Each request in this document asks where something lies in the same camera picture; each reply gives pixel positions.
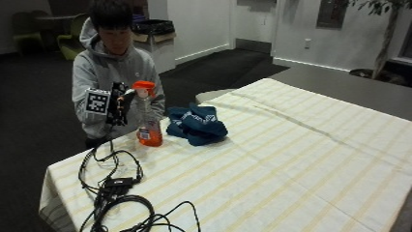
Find white marker cube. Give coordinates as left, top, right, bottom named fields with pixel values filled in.
left=84, top=87, right=112, bottom=116

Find striped cream tablecloth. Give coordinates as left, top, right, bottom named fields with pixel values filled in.
left=37, top=77, right=412, bottom=232

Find blue cloth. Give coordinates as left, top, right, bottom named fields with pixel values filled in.
left=165, top=102, right=229, bottom=147

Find dark floor rug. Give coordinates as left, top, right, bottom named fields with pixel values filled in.
left=159, top=47, right=291, bottom=109

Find black cable bundle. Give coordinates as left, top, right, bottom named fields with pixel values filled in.
left=77, top=138, right=203, bottom=232

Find bin with black bag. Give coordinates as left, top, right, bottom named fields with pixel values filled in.
left=131, top=18, right=177, bottom=74

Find the person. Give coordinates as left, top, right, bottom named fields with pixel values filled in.
left=71, top=0, right=168, bottom=150

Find green chair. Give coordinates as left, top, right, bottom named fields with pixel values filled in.
left=56, top=13, right=92, bottom=61
left=11, top=11, right=49, bottom=54

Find indoor tree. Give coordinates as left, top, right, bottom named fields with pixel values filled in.
left=348, top=0, right=412, bottom=80

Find dark wall panel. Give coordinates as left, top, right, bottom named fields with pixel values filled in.
left=316, top=0, right=348, bottom=30

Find dark plant pot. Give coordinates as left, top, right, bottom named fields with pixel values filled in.
left=348, top=68, right=412, bottom=87

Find black cable hub box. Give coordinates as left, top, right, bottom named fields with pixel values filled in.
left=103, top=177, right=135, bottom=189

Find dark round table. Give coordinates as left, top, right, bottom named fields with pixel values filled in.
left=35, top=14, right=79, bottom=49

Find orange spray bottle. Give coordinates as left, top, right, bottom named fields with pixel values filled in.
left=131, top=80, right=165, bottom=148

